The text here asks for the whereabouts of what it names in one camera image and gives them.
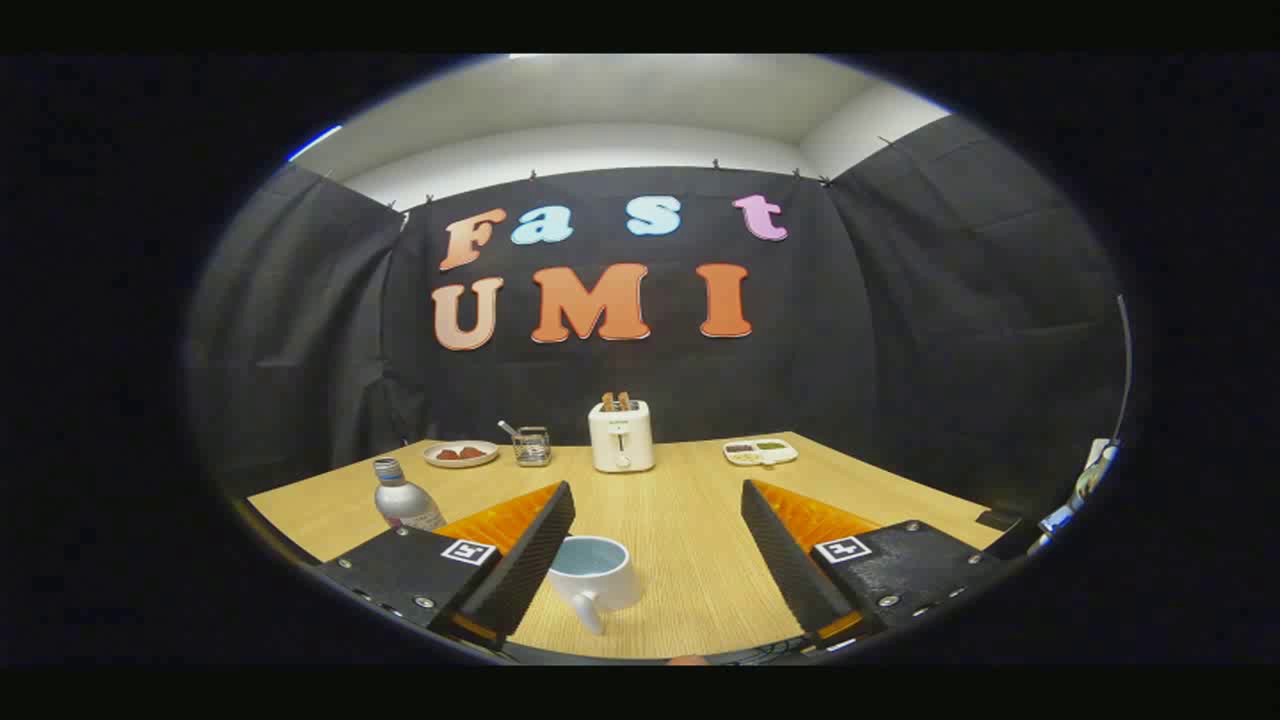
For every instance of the wooden table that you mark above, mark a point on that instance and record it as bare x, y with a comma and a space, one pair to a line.
680, 520

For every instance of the black table clamp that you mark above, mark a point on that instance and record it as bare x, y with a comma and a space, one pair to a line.
997, 519

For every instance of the white cup blue inside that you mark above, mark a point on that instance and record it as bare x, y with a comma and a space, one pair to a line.
600, 580

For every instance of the metal mesh utensil holder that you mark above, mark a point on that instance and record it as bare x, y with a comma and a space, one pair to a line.
532, 450

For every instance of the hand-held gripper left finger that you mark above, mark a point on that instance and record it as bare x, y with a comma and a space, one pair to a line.
530, 560

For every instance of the white toaster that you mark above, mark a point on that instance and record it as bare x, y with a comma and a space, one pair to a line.
620, 440

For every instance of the side stand with small items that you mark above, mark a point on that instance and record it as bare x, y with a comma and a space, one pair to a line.
1090, 480

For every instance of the white divided snack tray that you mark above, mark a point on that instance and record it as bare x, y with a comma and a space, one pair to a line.
762, 452

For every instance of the white oval plate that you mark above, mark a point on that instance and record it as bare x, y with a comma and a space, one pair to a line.
455, 462

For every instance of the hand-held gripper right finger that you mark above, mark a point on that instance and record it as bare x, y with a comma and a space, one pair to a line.
785, 565

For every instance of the black backdrop cloth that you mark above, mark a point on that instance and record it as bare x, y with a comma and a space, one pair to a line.
900, 350

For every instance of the pair of brown toast slices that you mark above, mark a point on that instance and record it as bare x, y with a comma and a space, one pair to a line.
617, 402

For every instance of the silver juice bottle red label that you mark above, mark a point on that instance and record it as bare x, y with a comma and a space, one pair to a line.
403, 500

